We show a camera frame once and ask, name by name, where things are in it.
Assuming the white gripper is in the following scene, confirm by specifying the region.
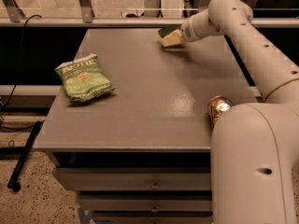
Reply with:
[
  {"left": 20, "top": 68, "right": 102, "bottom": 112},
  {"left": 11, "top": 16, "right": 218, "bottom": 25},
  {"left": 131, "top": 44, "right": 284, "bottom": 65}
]
[{"left": 158, "top": 8, "right": 216, "bottom": 49}]

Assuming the green and yellow sponge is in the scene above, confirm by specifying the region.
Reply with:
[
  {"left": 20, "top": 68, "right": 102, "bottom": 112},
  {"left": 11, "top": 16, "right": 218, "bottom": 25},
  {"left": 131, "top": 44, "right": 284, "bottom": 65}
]
[{"left": 157, "top": 26, "right": 183, "bottom": 49}]

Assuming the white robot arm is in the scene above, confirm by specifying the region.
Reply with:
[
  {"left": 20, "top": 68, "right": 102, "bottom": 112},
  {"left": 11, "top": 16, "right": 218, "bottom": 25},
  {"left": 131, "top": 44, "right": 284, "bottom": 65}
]
[{"left": 158, "top": 0, "right": 299, "bottom": 224}]

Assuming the green chip bag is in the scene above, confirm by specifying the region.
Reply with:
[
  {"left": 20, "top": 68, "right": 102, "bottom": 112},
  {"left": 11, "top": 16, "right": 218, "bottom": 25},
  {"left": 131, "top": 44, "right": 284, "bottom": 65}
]
[{"left": 55, "top": 54, "right": 115, "bottom": 103}]

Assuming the grey drawer cabinet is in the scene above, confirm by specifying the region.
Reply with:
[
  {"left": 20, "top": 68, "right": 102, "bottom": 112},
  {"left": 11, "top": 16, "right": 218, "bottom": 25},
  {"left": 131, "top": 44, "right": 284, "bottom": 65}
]
[{"left": 35, "top": 29, "right": 254, "bottom": 224}]

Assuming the black rod on floor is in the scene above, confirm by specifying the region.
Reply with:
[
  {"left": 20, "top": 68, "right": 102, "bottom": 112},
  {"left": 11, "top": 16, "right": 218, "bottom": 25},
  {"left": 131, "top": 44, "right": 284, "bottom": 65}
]
[{"left": 7, "top": 121, "right": 42, "bottom": 192}]

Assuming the black cable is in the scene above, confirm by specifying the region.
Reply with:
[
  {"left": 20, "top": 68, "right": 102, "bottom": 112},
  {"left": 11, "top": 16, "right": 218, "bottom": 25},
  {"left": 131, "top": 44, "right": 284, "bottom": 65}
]
[{"left": 0, "top": 14, "right": 43, "bottom": 133}]

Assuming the metal railing frame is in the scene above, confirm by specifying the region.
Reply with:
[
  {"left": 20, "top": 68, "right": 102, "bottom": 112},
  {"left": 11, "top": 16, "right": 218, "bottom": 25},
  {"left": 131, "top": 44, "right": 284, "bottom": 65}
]
[{"left": 0, "top": 0, "right": 298, "bottom": 28}]

